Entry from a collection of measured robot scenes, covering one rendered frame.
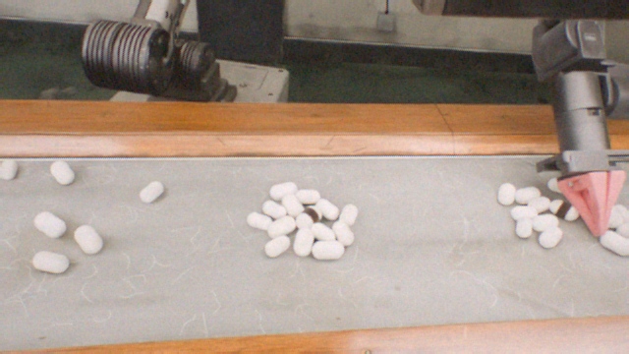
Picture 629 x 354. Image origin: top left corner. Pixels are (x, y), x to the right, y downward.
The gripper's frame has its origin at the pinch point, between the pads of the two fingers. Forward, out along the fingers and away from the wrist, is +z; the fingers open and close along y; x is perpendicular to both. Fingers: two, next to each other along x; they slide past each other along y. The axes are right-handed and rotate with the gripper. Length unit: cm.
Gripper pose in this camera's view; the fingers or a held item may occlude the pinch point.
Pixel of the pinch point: (598, 228)
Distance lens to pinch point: 69.0
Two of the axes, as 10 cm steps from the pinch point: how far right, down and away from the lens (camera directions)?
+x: -1.3, 2.1, 9.7
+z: 0.6, 9.8, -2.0
